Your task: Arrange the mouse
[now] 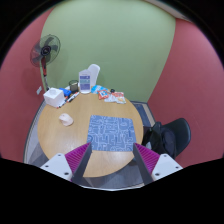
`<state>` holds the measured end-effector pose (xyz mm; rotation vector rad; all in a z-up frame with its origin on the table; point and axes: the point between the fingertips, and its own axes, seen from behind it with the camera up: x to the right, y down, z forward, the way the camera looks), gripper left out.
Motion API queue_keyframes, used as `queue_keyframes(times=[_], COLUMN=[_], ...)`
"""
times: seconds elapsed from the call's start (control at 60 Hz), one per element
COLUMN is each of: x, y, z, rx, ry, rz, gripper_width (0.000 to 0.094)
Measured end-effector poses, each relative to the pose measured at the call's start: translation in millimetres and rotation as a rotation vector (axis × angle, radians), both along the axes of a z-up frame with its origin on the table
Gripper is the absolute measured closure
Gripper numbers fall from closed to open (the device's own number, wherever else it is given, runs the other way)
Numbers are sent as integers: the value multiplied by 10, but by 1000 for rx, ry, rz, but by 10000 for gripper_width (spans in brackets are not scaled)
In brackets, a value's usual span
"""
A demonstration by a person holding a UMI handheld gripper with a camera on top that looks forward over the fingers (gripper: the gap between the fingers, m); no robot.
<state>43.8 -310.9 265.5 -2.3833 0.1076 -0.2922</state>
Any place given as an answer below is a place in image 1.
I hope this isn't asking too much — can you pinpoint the pale pink computer mouse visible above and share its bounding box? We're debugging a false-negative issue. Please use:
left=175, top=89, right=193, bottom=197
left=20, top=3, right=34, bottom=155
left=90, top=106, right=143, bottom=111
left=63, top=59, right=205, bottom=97
left=59, top=113, right=74, bottom=126

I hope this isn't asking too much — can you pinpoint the white orange snack bag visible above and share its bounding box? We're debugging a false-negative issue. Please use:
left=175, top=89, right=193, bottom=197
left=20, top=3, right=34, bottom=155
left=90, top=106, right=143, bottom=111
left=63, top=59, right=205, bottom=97
left=105, top=92, right=126, bottom=104

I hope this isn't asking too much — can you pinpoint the white tissue box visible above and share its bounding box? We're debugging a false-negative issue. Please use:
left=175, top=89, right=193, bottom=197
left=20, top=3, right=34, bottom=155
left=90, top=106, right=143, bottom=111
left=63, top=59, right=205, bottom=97
left=43, top=88, right=64, bottom=107

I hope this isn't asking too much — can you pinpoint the white wall socket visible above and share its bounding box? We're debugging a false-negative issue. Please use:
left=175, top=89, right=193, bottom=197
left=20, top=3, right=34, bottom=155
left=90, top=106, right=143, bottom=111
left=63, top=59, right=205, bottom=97
left=36, top=86, right=42, bottom=95

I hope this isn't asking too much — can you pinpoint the dark glass jar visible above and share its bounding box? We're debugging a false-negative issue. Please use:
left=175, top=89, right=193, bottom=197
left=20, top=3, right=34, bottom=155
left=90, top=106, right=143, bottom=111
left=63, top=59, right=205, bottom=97
left=69, top=80, right=78, bottom=93

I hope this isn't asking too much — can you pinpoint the white chair back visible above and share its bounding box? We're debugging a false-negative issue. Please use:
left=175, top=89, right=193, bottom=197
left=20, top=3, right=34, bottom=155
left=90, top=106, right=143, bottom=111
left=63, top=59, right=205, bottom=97
left=88, top=64, right=100, bottom=86

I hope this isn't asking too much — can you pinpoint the orange snack packet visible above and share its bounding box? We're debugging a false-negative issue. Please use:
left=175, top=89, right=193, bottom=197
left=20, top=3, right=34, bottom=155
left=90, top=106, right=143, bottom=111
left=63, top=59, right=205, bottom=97
left=98, top=90, right=109, bottom=100

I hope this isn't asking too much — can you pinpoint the black and red marker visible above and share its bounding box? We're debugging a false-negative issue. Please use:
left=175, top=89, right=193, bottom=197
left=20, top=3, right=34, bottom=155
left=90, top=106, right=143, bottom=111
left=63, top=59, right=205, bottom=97
left=66, top=92, right=80, bottom=103

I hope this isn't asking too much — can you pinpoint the blue small packet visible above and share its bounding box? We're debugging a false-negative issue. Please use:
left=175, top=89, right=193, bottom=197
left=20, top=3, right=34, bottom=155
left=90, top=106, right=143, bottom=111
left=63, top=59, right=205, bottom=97
left=59, top=88, right=71, bottom=97

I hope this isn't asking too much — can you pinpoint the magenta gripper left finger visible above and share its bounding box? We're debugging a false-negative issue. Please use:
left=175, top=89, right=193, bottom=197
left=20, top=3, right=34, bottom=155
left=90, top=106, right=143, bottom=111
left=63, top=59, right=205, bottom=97
left=41, top=143, right=92, bottom=184

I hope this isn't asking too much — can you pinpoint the blue patterned mouse pad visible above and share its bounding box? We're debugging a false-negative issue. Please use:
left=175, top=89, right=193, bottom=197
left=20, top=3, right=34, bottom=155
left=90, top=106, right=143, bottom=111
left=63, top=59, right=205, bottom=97
left=87, top=115, right=136, bottom=152

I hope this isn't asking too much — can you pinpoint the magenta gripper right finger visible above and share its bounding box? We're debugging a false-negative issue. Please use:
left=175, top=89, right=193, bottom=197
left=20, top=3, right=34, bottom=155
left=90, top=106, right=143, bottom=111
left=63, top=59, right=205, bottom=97
left=133, top=143, right=182, bottom=185

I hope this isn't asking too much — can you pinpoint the black standing fan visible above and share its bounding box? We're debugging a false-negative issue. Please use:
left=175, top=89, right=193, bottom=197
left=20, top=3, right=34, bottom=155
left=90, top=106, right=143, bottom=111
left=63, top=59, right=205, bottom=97
left=30, top=34, right=61, bottom=89

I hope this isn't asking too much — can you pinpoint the black chair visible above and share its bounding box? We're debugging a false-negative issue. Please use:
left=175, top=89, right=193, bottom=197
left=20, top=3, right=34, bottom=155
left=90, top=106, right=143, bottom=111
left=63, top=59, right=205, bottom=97
left=162, top=118, right=191, bottom=159

